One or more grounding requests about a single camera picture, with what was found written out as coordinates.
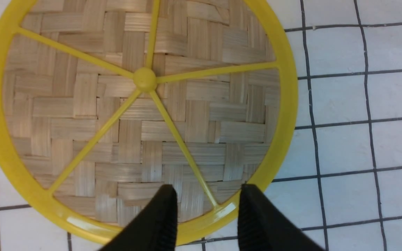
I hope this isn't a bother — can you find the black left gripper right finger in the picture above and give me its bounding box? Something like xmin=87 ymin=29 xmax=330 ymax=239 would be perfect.
xmin=238 ymin=184 xmax=324 ymax=251

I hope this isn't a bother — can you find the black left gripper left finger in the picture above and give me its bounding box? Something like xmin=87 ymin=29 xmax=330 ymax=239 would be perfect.
xmin=100 ymin=185 xmax=178 ymax=251

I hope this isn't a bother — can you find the yellow woven bamboo steamer lid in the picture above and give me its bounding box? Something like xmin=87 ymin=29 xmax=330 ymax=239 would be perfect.
xmin=0 ymin=0 xmax=297 ymax=245

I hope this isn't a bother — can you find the white checkered tablecloth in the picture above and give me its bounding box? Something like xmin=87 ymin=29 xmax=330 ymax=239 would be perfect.
xmin=0 ymin=0 xmax=402 ymax=251

